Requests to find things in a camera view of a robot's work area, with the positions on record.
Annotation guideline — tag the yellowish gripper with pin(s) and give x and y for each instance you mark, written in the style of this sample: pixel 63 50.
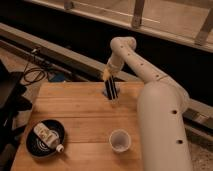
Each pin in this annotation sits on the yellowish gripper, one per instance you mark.
pixel 105 76

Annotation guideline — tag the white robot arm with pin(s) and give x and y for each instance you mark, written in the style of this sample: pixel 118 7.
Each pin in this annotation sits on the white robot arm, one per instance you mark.
pixel 164 148

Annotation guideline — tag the white paper cup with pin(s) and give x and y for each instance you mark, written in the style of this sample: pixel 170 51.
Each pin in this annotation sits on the white paper cup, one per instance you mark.
pixel 120 141

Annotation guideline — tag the white plastic bottle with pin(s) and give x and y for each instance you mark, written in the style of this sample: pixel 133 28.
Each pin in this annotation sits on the white plastic bottle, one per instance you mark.
pixel 48 137

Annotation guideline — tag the black round plate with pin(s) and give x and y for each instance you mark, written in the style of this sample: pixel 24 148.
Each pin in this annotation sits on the black round plate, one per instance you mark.
pixel 34 144

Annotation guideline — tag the black chair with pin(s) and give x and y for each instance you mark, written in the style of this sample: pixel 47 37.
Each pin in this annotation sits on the black chair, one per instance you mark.
pixel 11 103

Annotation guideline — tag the metal rail beam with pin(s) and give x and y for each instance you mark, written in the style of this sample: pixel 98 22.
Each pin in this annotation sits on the metal rail beam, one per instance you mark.
pixel 66 55

